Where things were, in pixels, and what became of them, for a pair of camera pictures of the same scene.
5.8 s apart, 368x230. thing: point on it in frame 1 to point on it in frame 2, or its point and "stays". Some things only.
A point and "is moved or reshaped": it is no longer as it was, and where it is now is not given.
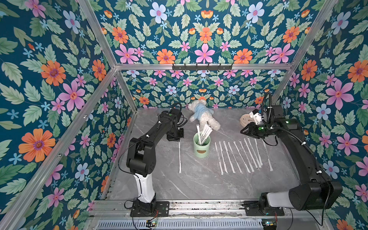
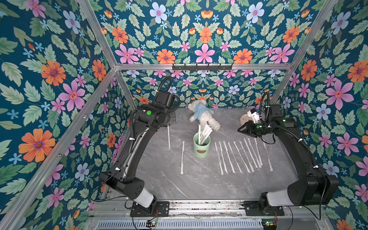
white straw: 229,156 stays
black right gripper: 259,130 stays
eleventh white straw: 179,158 is moved or reshaped
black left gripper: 181,135 to 172,118
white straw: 270,165 stays
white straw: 235,158 stays
